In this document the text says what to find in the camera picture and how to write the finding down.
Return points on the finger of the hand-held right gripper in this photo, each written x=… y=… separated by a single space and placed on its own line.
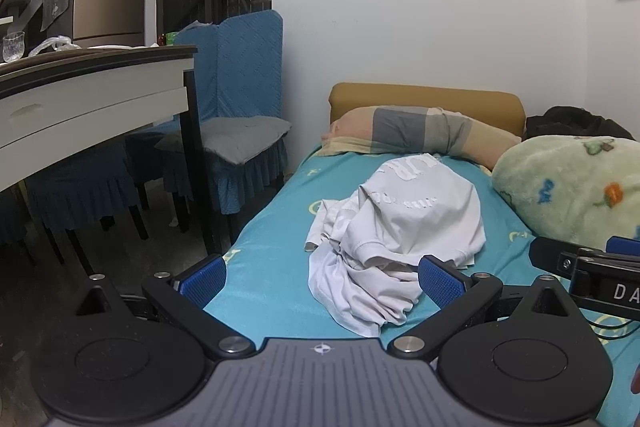
x=625 y=247
x=552 y=257

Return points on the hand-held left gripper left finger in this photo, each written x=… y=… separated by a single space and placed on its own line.
x=202 y=282

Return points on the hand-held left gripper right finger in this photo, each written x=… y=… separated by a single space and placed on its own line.
x=442 y=279

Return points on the white t-shirt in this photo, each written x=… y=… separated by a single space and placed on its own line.
x=425 y=217

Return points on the green fleece blanket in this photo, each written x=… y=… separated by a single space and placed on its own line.
x=565 y=187

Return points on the bed with teal sheet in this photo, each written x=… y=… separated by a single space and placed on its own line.
x=270 y=247

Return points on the dark cloth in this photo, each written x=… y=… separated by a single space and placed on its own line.
x=570 y=119

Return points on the grey seat cushion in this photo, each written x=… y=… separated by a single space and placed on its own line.
x=235 y=134

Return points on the chair with blue cover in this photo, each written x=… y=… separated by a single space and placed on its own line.
x=240 y=67
x=80 y=192

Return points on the plaid pillow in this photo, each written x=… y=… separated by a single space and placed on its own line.
x=400 y=129

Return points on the brown headboard cushion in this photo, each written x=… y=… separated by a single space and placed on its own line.
x=425 y=96

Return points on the white table with black legs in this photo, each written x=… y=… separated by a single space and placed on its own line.
x=75 y=107

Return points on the green object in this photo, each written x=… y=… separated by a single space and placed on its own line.
x=171 y=38

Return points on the clear plastic bag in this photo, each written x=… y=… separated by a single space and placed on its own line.
x=55 y=44

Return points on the clear glass cup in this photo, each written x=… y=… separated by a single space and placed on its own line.
x=13 y=47

